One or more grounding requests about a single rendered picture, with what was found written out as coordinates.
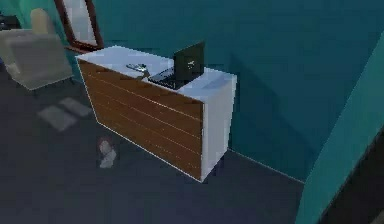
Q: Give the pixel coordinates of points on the white brown chest of drawers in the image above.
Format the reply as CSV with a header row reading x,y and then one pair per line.
x,y
150,113

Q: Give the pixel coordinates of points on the black laptop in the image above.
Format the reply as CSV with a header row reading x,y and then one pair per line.
x,y
186,65

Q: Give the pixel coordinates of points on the grey remote control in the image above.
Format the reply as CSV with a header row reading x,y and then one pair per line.
x,y
137,68

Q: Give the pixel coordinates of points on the grey white cloth lump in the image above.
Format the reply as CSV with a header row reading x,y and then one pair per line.
x,y
107,154

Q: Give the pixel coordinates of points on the brown framed window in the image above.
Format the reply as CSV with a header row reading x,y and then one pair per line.
x,y
80,25

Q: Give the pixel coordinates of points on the grey armchair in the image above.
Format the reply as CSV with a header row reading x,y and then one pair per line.
x,y
35,60

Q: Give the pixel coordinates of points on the beige cushion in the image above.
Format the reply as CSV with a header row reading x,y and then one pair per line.
x,y
41,21

